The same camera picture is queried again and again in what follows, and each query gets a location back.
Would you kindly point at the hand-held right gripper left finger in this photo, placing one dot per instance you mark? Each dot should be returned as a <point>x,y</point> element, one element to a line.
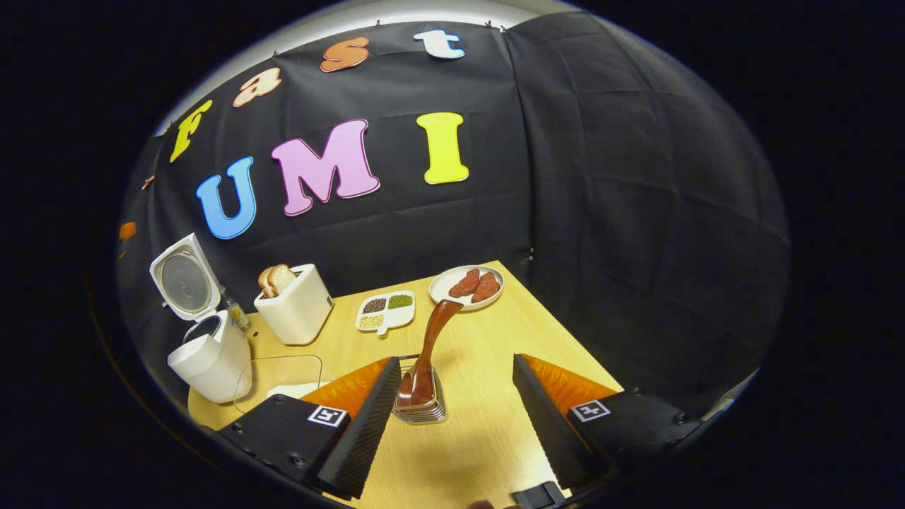
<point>360,438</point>

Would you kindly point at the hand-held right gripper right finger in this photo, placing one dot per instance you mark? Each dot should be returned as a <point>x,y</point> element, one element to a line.
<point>544,424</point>

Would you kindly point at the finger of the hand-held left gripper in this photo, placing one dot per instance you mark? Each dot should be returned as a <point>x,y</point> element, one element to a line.
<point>127,231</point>

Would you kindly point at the clear chopstick holder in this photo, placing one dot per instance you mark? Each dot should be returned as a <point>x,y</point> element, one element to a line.
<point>424,416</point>

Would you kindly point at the brown wooden spoon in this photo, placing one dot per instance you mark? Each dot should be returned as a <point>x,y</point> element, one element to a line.
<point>431,346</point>

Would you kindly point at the white rice cooker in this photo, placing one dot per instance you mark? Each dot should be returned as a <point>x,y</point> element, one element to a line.
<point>212,367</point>

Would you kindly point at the clear plastic container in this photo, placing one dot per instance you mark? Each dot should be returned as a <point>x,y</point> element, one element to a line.
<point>283,364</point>

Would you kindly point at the white divided grain dish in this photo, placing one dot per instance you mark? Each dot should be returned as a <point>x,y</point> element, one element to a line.
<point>406,316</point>

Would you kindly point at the small glass bottle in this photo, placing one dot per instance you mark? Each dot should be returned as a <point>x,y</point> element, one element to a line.
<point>239,314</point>

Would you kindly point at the white toaster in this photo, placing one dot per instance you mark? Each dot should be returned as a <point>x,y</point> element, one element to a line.
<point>297,311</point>

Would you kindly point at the bread slice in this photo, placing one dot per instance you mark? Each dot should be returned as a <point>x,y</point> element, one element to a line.
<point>283,278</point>
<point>264,283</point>

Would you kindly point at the red-brown meat piece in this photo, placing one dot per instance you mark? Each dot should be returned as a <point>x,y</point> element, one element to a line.
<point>464,284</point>
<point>486,288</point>

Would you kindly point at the white round plate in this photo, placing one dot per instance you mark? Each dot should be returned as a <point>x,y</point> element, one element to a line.
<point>442,286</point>

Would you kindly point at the black backdrop cloth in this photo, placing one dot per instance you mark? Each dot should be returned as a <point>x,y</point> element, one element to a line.
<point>636,212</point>

